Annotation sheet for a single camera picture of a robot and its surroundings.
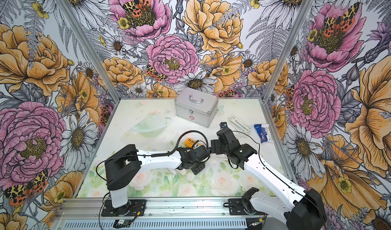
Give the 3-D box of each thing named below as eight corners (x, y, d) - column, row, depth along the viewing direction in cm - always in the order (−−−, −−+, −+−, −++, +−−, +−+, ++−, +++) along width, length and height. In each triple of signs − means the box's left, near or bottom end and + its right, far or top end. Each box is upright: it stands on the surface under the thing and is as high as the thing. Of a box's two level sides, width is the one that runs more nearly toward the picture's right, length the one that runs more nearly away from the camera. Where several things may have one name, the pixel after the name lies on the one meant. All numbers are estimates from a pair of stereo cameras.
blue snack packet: (261, 142, 98) (262, 140, 96) (253, 126, 106) (254, 124, 104) (269, 141, 99) (270, 139, 97) (261, 125, 107) (262, 123, 105)
